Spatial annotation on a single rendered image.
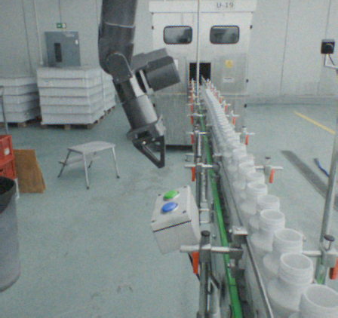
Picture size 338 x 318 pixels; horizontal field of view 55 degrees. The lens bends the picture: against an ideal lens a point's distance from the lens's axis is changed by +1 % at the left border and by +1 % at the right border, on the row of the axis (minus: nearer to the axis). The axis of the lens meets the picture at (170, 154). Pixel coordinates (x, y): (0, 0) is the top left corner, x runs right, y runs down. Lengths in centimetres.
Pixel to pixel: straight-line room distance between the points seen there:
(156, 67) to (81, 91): 604
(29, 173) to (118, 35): 319
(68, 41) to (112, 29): 1029
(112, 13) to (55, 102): 630
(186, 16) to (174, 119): 140
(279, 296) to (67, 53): 1060
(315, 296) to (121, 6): 48
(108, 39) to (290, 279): 44
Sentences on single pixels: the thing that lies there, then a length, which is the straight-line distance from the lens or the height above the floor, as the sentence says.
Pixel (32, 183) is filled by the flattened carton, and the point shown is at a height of 12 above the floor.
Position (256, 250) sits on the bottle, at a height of 111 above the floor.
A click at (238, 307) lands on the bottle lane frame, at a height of 100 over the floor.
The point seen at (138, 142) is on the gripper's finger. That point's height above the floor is 124.
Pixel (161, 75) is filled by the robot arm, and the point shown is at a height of 137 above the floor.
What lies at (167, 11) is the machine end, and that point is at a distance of 476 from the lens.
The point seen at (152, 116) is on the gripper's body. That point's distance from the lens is 64.
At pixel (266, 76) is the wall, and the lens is 1052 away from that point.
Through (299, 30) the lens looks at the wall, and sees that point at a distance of 1074.
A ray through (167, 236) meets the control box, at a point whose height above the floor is 107.
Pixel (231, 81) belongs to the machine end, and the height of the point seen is 107.
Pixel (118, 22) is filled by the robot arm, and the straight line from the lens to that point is 57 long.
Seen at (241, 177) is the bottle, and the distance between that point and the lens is 75.
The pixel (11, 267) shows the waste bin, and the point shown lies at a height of 14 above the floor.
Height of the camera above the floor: 140
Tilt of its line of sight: 17 degrees down
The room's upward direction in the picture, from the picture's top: straight up
